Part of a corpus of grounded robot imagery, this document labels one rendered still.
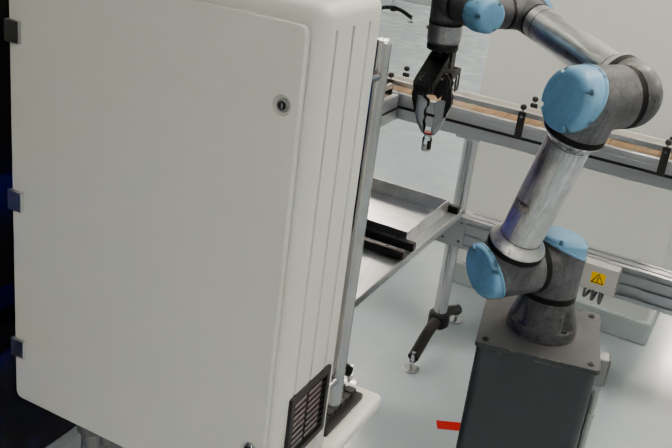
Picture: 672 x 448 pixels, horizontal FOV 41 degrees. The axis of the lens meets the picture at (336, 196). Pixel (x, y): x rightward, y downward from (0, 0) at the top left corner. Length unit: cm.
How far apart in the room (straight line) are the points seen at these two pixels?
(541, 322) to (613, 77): 58
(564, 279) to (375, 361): 147
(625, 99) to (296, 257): 72
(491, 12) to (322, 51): 86
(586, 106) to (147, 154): 75
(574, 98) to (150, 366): 83
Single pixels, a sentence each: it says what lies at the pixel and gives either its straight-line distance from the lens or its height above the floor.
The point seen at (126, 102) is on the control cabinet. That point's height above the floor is 137.
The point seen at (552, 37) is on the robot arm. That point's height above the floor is 141.
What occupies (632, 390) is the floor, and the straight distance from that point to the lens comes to 349.
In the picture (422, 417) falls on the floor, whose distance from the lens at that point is 304.
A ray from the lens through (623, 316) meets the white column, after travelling 377.
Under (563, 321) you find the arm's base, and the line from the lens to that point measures 197.
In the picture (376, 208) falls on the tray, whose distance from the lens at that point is 224.
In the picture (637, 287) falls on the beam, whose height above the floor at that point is 49.
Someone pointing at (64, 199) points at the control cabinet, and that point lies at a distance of 134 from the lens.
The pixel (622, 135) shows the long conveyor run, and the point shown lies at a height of 97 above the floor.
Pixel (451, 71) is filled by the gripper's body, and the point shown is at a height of 127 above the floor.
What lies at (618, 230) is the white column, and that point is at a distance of 366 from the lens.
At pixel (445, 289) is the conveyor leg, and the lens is 330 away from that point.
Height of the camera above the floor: 173
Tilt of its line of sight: 22 degrees down
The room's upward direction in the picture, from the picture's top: 7 degrees clockwise
